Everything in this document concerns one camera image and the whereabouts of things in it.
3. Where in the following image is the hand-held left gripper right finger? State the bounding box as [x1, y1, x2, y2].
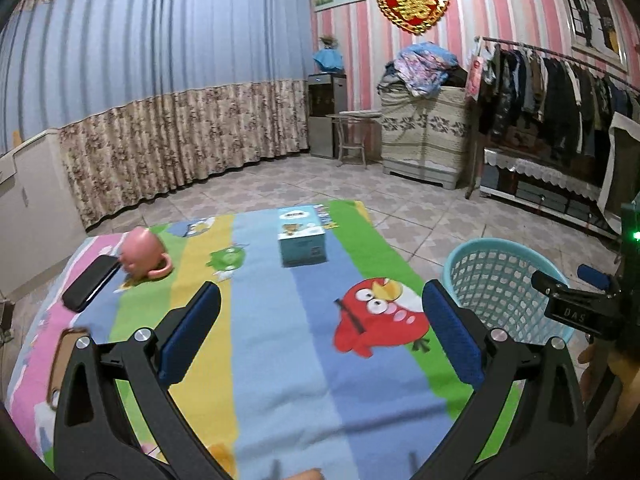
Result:
[422, 280, 590, 480]

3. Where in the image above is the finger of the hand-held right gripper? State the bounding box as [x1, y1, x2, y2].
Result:
[576, 264, 613, 292]
[531, 270, 576, 306]

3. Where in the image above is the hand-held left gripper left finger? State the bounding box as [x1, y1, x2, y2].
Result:
[52, 281, 236, 480]

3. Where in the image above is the teal plastic basket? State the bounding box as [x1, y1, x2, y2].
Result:
[444, 238, 576, 351]

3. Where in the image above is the person's right hand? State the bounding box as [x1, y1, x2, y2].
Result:
[577, 342, 640, 441]

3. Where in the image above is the low dark cabinet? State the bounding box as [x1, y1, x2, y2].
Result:
[479, 160, 621, 241]

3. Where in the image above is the pink cup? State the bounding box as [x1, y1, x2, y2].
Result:
[119, 226, 175, 282]

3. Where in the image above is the cartoon bird printed mat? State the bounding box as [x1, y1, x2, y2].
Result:
[7, 200, 531, 480]

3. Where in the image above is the white lace cloth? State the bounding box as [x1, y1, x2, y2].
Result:
[482, 147, 603, 201]

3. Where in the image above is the phone with brown case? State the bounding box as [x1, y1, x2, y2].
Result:
[46, 327, 91, 406]

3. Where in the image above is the teal tissue box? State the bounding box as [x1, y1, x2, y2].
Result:
[276, 205, 328, 267]

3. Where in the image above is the row of hanging clothes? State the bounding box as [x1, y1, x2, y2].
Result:
[477, 45, 640, 161]

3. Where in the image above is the cloth covered cabinet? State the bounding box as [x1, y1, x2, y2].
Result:
[380, 85, 468, 191]

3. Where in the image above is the white cabinet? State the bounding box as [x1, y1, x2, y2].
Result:
[0, 129, 86, 301]

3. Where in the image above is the metal clothes rack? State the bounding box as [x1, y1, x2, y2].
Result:
[465, 36, 640, 201]

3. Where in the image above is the small round table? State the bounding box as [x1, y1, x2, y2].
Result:
[326, 110, 382, 168]

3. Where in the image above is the water dispenser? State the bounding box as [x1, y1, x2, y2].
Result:
[307, 72, 347, 159]

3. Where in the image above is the pile of folded clothes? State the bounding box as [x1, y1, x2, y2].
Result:
[377, 42, 468, 97]

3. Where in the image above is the blue and floral curtain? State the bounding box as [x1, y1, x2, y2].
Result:
[0, 0, 313, 231]

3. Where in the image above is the blue cloth cover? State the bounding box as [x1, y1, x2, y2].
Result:
[313, 49, 346, 75]

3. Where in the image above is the framed wall poster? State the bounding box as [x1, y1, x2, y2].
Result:
[550, 0, 628, 66]

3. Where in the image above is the red heart wall decoration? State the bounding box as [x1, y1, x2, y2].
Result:
[376, 0, 451, 36]

